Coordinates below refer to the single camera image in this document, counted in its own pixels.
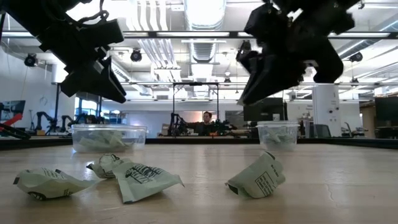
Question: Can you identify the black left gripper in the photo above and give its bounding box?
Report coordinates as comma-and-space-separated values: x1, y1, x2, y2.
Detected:
40, 34, 127, 104

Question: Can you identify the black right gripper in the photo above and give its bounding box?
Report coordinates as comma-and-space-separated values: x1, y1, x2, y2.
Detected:
236, 12, 355, 105

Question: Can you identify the green sweetener packet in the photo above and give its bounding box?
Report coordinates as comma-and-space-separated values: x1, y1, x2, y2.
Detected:
224, 151, 286, 199
12, 167, 97, 201
86, 153, 125, 180
96, 130, 121, 146
77, 138, 106, 152
113, 160, 185, 205
278, 133, 293, 147
111, 133, 131, 150
266, 129, 282, 144

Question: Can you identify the small clear plastic container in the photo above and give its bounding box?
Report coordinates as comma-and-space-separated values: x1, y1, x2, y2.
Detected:
256, 120, 301, 152

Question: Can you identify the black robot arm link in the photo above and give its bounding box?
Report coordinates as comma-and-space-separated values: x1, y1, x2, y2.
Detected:
0, 123, 32, 140

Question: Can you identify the black ceiling spotlight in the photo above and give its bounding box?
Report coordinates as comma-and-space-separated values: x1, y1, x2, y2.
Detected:
24, 52, 39, 68
129, 48, 143, 62
238, 39, 252, 53
348, 51, 364, 63

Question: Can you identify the black monitor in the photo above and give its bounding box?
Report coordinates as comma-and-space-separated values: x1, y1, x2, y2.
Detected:
243, 98, 289, 122

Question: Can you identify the large clear plastic container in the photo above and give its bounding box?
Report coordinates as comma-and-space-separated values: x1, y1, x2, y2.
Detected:
70, 123, 149, 154

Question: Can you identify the person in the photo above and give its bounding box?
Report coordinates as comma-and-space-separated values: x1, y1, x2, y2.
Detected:
186, 111, 218, 137

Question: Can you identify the white column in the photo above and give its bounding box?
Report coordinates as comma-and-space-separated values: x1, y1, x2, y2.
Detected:
312, 83, 341, 138

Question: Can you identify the black beam with light strips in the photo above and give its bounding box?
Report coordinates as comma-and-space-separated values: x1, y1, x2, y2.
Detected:
0, 29, 398, 40

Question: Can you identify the dark large monitor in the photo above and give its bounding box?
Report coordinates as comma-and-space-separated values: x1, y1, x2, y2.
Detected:
374, 96, 398, 139

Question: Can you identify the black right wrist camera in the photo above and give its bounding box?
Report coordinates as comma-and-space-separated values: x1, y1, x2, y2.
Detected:
244, 2, 282, 40

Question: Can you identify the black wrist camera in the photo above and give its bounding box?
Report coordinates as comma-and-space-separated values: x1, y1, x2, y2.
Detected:
77, 18, 125, 47
244, 2, 282, 40

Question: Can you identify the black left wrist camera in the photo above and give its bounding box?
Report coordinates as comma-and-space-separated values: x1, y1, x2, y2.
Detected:
77, 18, 125, 47

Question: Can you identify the black post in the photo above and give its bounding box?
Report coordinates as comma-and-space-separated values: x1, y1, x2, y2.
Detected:
54, 82, 62, 131

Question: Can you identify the black background rig frame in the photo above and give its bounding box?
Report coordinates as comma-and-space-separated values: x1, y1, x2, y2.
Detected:
172, 82, 220, 138

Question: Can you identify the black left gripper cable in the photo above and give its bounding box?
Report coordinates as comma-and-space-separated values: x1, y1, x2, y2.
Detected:
77, 0, 110, 25

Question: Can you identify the silver ceiling duct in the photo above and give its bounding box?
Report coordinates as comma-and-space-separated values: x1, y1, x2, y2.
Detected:
183, 0, 226, 97

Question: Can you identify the dark wall screen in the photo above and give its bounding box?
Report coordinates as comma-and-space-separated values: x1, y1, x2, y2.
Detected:
0, 100, 27, 122

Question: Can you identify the black aluminium table frame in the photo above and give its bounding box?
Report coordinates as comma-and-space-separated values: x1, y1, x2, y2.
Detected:
0, 136, 398, 151

